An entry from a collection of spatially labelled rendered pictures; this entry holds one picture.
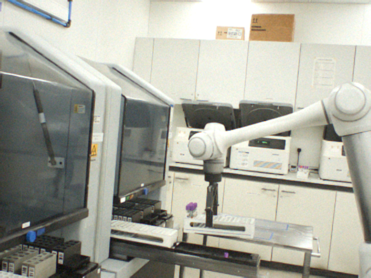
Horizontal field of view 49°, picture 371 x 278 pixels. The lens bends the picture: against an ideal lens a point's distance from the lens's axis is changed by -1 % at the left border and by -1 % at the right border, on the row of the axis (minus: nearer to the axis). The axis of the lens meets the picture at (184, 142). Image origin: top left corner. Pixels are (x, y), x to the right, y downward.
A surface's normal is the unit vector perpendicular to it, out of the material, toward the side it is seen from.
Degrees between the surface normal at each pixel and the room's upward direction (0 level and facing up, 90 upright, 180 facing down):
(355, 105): 82
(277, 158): 90
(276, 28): 90
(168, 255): 90
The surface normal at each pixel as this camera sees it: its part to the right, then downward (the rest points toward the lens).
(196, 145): -0.48, 0.07
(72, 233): -0.26, 0.03
